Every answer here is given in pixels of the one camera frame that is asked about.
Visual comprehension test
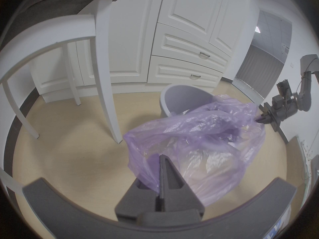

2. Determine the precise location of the purple plastic bag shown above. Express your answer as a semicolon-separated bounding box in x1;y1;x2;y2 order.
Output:
124;94;266;207

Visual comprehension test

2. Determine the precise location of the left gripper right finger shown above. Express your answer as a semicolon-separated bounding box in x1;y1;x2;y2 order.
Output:
161;155;205;220

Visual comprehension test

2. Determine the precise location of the grey trash bin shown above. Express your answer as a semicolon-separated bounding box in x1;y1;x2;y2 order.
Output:
159;84;215;118

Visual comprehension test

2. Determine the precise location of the white wardrobe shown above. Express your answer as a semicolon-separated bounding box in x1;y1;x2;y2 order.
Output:
30;0;260;103

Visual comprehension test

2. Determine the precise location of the grey padded white chair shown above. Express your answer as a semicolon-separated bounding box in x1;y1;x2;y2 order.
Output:
0;0;124;203

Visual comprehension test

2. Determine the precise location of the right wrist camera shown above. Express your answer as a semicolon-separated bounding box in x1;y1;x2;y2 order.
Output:
272;95;283;109

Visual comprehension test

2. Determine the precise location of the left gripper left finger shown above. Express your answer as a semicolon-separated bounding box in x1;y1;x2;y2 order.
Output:
115;155;162;220

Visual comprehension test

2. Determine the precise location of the grey curtain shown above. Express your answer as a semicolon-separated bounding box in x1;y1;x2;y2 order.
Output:
235;44;286;104

